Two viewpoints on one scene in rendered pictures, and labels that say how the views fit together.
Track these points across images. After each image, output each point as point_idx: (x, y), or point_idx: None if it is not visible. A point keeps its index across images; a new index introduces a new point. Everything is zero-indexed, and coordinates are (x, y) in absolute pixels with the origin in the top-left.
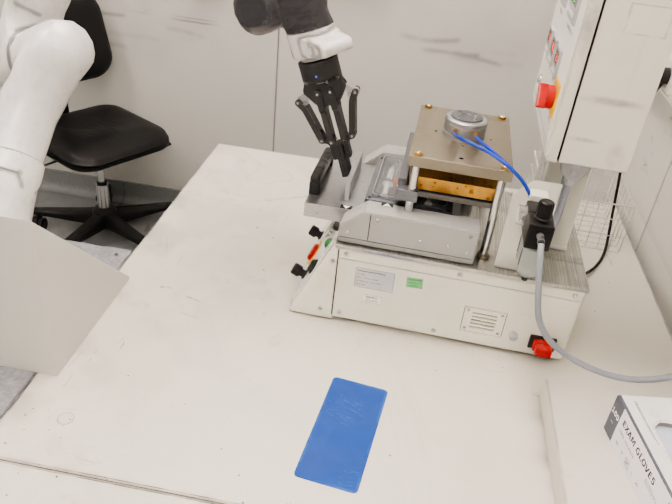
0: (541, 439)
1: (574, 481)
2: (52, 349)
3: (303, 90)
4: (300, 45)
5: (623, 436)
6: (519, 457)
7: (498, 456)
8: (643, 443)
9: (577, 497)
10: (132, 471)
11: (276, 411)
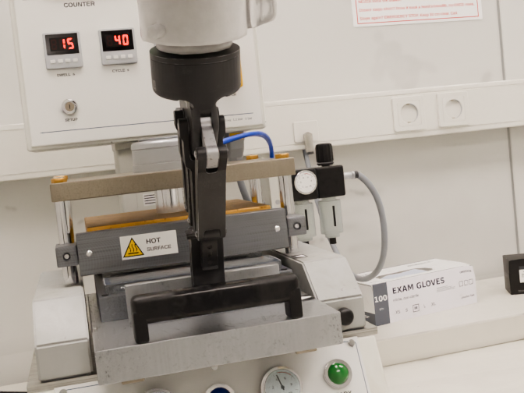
0: (405, 363)
1: (458, 322)
2: None
3: (217, 121)
4: (249, 1)
5: (400, 298)
6: (444, 365)
7: (458, 369)
8: (417, 275)
9: (473, 319)
10: None
11: None
